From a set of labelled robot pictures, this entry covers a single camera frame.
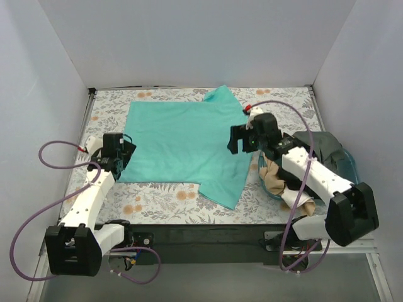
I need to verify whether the teal t shirt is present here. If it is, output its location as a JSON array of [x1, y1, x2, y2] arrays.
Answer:
[[119, 86, 251, 210]]

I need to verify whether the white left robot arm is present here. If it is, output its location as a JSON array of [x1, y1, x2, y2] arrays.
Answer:
[[45, 133, 136, 276]]

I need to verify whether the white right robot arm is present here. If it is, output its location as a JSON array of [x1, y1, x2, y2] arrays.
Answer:
[[227, 113, 379, 250]]

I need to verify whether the floral patterned table cover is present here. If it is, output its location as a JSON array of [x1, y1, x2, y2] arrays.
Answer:
[[82, 86, 324, 224]]

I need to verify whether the black t shirt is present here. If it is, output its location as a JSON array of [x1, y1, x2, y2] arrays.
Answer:
[[277, 168, 319, 199]]

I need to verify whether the grey t shirt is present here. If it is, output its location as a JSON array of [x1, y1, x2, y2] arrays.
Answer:
[[311, 131, 344, 173]]

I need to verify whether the white t shirt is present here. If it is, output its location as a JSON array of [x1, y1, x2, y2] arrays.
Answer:
[[281, 187, 313, 208]]

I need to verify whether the clear blue plastic basket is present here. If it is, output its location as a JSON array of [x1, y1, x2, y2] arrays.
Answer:
[[261, 149, 360, 201]]

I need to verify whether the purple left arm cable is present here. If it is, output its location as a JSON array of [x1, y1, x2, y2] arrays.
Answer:
[[9, 140, 161, 286]]

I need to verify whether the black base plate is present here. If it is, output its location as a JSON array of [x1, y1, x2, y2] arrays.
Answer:
[[128, 224, 285, 266]]

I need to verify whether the aluminium front rail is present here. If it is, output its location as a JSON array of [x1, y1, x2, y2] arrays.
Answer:
[[37, 237, 378, 257]]

